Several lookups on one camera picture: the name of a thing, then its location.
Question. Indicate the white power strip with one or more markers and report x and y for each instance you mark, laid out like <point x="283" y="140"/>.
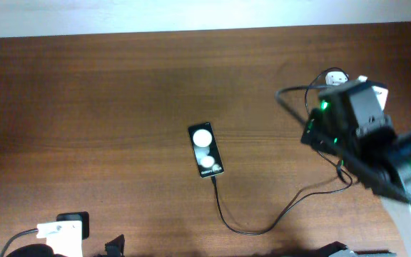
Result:
<point x="335" y="78"/>

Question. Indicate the white USB charger plug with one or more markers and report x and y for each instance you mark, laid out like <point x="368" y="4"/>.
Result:
<point x="337" y="78"/>

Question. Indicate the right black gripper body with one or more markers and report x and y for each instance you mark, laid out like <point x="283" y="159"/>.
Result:
<point x="315" y="129"/>

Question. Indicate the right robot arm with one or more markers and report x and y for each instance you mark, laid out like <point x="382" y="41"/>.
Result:
<point x="386" y="171"/>

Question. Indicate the black smartphone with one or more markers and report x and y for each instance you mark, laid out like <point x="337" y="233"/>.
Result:
<point x="205" y="150"/>

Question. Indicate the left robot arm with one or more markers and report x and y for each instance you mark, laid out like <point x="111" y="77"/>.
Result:
<point x="43" y="250"/>

